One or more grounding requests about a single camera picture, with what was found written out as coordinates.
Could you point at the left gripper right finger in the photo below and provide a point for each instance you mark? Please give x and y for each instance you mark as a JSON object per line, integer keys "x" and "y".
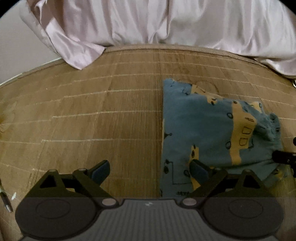
{"x": 218, "y": 182}

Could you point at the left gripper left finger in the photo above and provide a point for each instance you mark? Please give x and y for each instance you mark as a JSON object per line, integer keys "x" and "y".
{"x": 81, "y": 183}

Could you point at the blue car-print pants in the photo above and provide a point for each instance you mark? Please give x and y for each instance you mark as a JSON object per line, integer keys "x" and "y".
{"x": 217, "y": 131}

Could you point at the woven bamboo mat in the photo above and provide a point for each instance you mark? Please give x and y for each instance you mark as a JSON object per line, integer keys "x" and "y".
{"x": 57, "y": 117}

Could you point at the black pen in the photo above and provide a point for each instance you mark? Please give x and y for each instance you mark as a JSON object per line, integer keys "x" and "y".
{"x": 5, "y": 199}

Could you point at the pink satin curtain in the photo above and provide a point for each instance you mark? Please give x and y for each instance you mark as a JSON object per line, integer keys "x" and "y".
{"x": 79, "y": 31}

